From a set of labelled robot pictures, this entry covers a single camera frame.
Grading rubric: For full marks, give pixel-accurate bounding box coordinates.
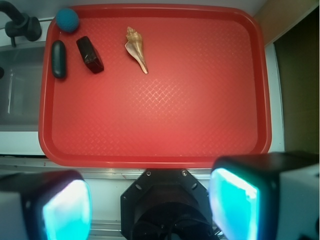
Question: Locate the stainless steel sink basin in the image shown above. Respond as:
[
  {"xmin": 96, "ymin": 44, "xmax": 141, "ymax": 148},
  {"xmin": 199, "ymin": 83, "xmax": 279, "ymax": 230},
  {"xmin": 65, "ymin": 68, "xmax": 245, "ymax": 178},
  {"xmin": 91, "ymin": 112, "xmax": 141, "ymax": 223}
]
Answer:
[{"xmin": 0, "ymin": 42, "xmax": 45, "ymax": 132}]

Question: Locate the blue textured ball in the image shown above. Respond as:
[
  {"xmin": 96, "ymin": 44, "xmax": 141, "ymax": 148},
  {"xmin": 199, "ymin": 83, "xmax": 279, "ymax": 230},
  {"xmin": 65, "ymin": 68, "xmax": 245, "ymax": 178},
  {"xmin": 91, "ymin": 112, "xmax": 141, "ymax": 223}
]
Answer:
[{"xmin": 55, "ymin": 8, "xmax": 80, "ymax": 33}]

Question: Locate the red plastic tray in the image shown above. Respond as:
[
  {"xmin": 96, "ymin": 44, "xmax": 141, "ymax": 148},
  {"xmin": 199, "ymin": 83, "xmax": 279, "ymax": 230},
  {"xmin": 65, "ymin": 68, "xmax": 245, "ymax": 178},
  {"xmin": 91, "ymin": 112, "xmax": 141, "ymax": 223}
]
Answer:
[{"xmin": 38, "ymin": 4, "xmax": 272, "ymax": 169}]

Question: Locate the tan conch seashell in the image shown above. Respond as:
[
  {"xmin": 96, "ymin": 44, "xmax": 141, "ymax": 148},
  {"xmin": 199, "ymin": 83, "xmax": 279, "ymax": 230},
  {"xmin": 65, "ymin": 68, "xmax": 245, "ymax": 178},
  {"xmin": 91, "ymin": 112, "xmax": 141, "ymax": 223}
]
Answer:
[{"xmin": 124, "ymin": 26, "xmax": 149, "ymax": 74}]

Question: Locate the black glossy box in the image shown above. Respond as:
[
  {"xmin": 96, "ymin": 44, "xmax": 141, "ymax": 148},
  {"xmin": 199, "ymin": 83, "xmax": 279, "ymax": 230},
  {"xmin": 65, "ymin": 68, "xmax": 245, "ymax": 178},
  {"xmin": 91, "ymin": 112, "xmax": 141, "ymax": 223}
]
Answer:
[{"xmin": 76, "ymin": 36, "xmax": 104, "ymax": 74}]

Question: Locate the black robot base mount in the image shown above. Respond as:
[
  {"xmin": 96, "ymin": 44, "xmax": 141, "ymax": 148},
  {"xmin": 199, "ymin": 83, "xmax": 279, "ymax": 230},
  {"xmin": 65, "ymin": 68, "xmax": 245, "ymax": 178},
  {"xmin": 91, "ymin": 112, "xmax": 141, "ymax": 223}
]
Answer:
[{"xmin": 120, "ymin": 169, "xmax": 219, "ymax": 240}]

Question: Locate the black oval stone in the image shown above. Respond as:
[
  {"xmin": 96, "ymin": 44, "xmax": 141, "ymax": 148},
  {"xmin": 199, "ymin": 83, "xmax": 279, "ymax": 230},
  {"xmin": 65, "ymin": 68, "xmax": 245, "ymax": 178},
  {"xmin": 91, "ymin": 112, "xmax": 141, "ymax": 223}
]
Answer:
[{"xmin": 51, "ymin": 40, "xmax": 67, "ymax": 79}]

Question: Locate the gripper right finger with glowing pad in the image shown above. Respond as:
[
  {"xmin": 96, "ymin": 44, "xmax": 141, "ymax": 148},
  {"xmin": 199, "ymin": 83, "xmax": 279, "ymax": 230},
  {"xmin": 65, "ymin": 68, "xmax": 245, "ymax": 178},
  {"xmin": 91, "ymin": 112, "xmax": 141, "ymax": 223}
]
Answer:
[{"xmin": 208, "ymin": 151, "xmax": 320, "ymax": 240}]

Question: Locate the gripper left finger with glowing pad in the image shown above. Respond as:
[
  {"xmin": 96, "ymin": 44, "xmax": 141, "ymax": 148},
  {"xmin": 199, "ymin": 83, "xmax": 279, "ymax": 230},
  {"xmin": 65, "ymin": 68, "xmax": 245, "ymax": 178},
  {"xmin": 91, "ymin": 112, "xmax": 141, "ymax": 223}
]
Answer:
[{"xmin": 0, "ymin": 170, "xmax": 93, "ymax": 240}]

